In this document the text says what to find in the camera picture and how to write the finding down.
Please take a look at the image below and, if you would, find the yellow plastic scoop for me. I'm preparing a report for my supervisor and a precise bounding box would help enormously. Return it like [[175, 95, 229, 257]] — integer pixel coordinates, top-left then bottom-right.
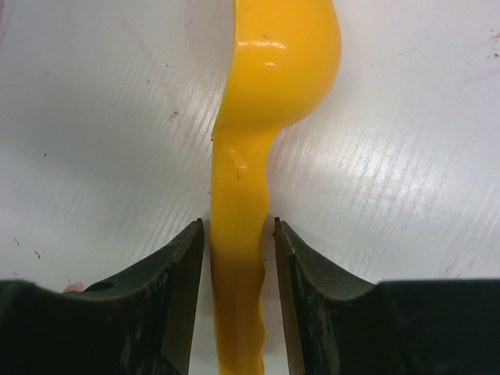
[[209, 1, 341, 374]]

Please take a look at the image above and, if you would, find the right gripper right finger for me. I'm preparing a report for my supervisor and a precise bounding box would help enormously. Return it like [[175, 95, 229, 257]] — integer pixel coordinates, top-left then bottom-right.
[[273, 218, 374, 374]]

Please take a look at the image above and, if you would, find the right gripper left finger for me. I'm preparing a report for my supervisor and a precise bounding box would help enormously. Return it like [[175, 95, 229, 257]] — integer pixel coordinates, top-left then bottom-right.
[[84, 219, 204, 374]]

